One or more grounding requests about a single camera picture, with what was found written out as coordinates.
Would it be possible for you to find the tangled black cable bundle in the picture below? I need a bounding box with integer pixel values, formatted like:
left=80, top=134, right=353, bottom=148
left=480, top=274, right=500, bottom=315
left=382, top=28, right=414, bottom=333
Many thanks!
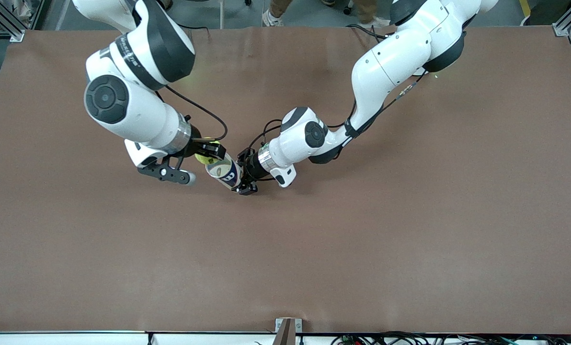
left=331, top=331, right=571, bottom=345

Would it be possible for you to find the brown table cover sheet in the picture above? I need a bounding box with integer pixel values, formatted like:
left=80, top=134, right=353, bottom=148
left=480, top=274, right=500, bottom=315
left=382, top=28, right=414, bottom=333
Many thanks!
left=0, top=25, right=571, bottom=334

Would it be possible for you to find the person in khaki trousers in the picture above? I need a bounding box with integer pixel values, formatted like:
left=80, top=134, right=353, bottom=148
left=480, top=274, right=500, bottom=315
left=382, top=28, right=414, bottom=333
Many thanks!
left=262, top=0, right=296, bottom=27

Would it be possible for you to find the plain yellow tennis ball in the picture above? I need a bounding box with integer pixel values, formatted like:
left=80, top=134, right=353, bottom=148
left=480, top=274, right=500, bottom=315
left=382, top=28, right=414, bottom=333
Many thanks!
left=194, top=139, right=215, bottom=165

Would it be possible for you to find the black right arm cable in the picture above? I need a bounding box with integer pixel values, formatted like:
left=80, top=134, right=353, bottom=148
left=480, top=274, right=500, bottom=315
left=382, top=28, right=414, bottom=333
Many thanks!
left=163, top=85, right=228, bottom=142

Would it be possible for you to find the clear tennis ball can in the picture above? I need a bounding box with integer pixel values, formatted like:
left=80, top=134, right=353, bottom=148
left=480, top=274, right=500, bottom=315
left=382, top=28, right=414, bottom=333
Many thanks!
left=205, top=160, right=244, bottom=191

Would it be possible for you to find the person in brown trousers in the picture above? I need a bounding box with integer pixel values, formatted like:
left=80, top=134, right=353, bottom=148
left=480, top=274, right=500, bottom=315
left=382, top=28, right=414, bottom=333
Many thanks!
left=353, top=0, right=392, bottom=27

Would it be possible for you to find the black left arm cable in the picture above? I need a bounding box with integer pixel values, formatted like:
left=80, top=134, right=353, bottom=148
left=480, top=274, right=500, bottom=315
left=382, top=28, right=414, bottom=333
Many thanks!
left=250, top=71, right=430, bottom=154

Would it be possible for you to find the white table edge strip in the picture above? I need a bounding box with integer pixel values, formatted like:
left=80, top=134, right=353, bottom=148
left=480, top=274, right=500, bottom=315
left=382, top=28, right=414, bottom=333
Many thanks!
left=0, top=331, right=571, bottom=345

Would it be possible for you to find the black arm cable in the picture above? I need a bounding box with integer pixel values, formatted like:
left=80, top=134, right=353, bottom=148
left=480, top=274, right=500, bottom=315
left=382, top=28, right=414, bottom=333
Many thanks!
left=163, top=85, right=228, bottom=142
left=250, top=71, right=430, bottom=154

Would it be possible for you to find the metal bracket with brown post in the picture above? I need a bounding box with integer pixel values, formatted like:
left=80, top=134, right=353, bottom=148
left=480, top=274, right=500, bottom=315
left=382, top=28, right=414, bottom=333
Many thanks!
left=275, top=318, right=303, bottom=345

